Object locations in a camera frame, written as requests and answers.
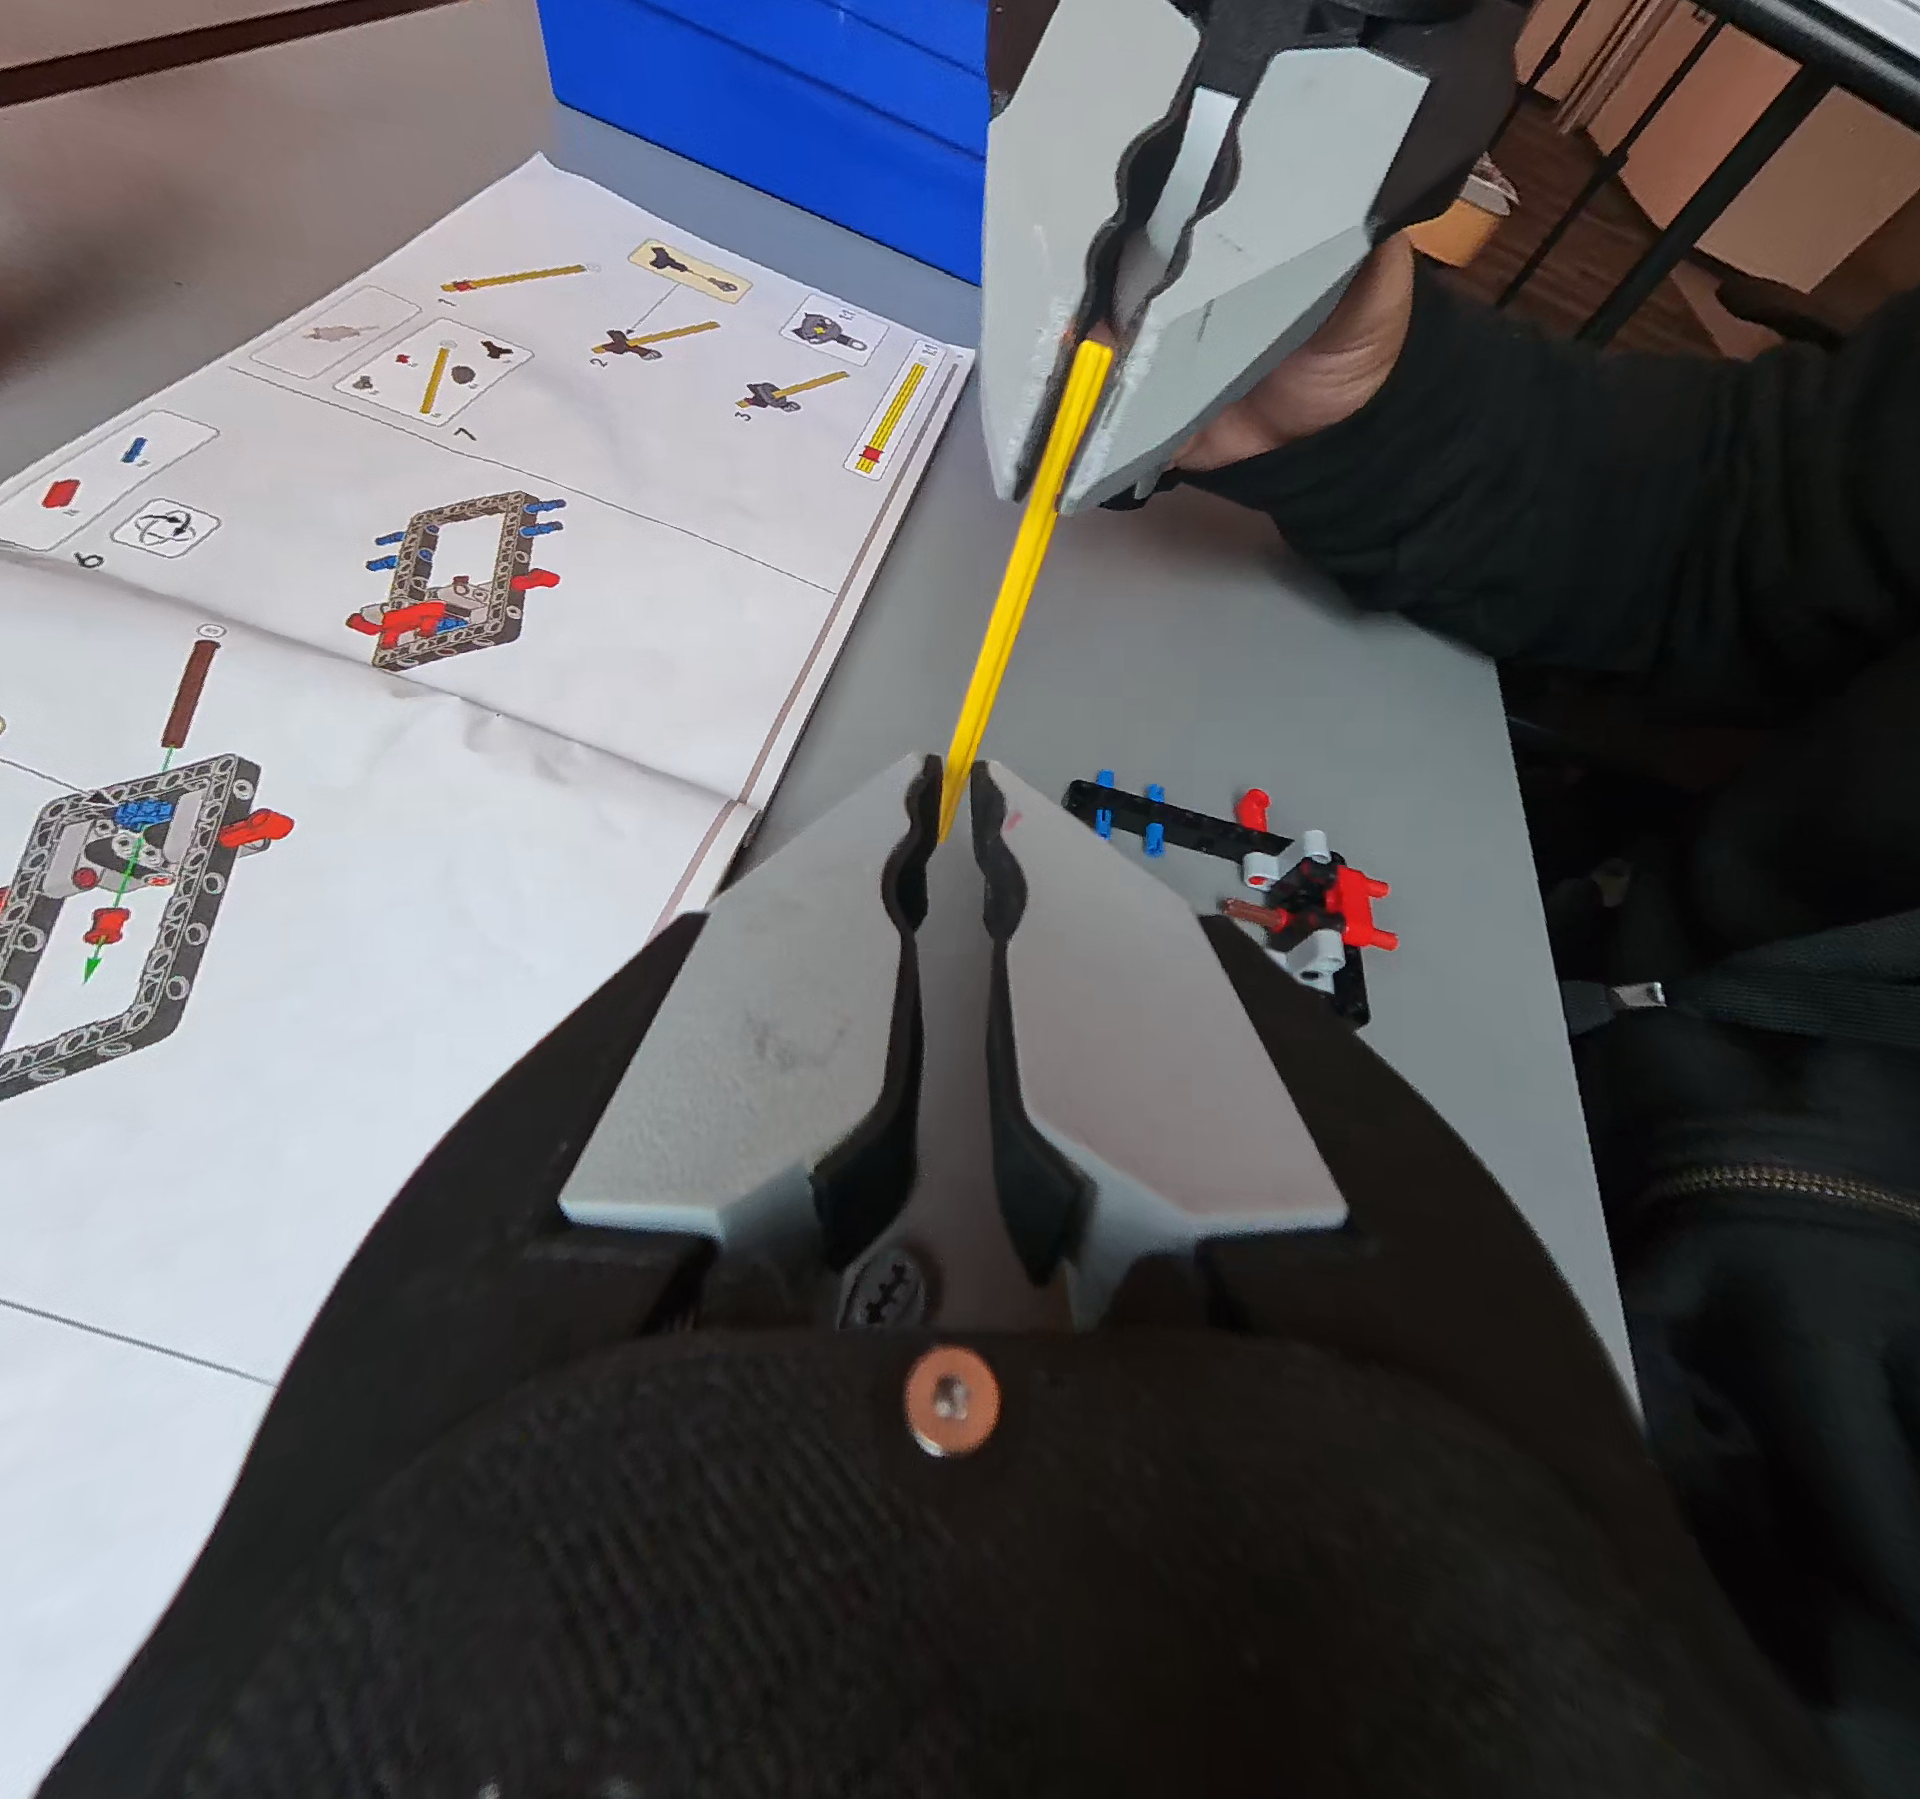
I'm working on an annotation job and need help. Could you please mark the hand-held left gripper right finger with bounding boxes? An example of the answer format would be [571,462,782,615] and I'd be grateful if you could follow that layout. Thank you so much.
[970,757,1353,1290]

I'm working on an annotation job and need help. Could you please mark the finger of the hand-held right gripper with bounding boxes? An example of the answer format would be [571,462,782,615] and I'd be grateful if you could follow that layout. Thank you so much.
[1058,35,1434,518]
[978,0,1202,503]

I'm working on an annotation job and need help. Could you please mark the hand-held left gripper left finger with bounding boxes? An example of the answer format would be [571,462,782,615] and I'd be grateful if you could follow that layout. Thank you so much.
[559,752,944,1267]

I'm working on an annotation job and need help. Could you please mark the yellow lego axle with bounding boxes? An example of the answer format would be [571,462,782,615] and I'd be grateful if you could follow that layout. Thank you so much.
[933,336,1116,848]

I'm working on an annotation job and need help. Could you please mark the person's right forearm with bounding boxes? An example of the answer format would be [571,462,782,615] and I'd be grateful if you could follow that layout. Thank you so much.
[1161,244,1920,698]

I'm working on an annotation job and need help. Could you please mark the dark oval lego piece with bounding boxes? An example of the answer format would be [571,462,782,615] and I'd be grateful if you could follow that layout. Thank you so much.
[839,1236,939,1334]

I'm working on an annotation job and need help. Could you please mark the white lego instruction booklet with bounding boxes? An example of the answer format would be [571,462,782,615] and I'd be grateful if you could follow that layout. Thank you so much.
[0,151,977,1793]

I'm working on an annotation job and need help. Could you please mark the person's right hand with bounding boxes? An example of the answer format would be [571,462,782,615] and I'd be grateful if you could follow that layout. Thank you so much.
[1169,231,1421,474]

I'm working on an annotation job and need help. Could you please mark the tan box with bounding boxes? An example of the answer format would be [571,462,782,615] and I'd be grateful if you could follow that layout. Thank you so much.
[1411,156,1520,269]

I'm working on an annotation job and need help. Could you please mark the blue plastic bin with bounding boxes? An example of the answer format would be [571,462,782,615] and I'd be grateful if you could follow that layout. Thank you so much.
[509,0,1052,286]

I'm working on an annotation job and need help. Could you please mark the stacked brown cardboard boxes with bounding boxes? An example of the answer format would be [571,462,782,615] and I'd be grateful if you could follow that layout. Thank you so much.
[1514,0,1920,300]

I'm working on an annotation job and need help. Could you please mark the black office chair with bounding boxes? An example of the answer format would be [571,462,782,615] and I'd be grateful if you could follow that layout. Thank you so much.
[1710,271,1868,362]

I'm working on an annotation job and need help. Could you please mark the person's black clothing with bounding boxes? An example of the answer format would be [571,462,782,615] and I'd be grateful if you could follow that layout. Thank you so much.
[1501,629,1920,962]

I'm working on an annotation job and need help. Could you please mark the black zippered bag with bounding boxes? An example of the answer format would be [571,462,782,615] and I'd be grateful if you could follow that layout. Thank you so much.
[1560,914,1920,1727]

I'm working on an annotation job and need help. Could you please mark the black lego frame assembly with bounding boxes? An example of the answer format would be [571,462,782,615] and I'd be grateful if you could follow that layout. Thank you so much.
[1062,768,1400,1032]

